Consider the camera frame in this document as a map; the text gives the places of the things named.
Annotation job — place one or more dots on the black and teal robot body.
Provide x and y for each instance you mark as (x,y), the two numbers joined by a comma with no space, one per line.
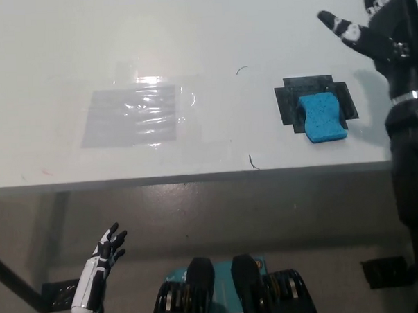
(246,293)

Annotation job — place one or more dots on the blue soft sponge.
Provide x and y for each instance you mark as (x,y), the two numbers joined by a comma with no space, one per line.
(323,118)

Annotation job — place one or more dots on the grey tape rectangle patch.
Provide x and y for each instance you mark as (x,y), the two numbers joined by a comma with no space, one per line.
(124,122)

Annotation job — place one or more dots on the clear plastic tape sheet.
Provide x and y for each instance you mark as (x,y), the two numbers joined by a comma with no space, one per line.
(189,95)

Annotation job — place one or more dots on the black table leg bar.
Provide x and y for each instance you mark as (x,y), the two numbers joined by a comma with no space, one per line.
(16,282)

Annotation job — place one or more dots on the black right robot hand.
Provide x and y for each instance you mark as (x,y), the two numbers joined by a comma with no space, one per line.
(398,34)

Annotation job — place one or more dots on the black tape marked spot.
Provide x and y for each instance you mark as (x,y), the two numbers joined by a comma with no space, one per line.
(286,104)

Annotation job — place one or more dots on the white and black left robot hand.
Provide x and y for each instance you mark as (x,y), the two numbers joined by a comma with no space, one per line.
(94,276)

